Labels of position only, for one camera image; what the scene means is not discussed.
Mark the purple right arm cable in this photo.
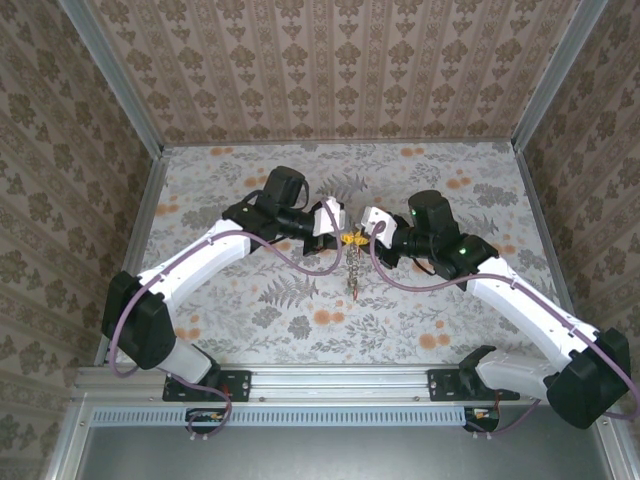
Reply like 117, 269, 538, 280
369, 222, 640, 442

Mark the floral patterned table cover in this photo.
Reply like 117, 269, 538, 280
142, 141, 581, 366

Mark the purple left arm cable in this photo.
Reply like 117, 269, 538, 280
107, 198, 349, 444

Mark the white slotted cable duct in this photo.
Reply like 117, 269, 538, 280
91, 405, 476, 428

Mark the aluminium mounting rail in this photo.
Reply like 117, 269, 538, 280
74, 363, 615, 403

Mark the aluminium frame bar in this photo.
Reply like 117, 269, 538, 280
592, 399, 639, 480
47, 397, 96, 480

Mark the aluminium side rail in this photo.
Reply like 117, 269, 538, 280
93, 149, 171, 369
514, 148, 592, 365

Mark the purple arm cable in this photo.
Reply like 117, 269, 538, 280
369, 222, 640, 442
107, 198, 349, 444

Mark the grey metal sheet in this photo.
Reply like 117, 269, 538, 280
74, 425, 619, 480

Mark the thin aluminium rail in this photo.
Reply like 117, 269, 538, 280
162, 139, 516, 149

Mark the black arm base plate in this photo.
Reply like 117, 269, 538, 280
427, 368, 521, 403
162, 368, 252, 403

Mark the black connector box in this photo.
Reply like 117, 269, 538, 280
462, 405, 502, 434
184, 407, 232, 435

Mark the aluminium frame post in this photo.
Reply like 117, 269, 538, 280
58, 0, 166, 157
512, 0, 609, 154

